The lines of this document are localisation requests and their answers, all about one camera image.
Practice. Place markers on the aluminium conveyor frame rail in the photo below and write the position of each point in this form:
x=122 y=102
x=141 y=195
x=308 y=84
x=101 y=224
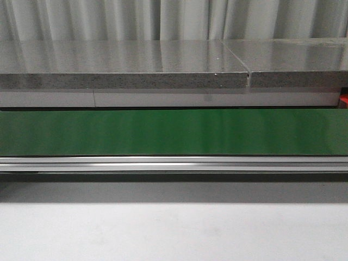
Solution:
x=184 y=163

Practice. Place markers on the grey stone counter slab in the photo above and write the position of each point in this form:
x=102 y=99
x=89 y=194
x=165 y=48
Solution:
x=106 y=64
x=293 y=63

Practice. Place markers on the red plastic tray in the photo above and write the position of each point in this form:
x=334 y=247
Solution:
x=343 y=101

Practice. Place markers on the white pleated curtain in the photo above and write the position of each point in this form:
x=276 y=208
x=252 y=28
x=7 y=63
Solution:
x=172 y=20

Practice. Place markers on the green conveyor belt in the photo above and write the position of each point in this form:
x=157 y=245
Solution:
x=174 y=132

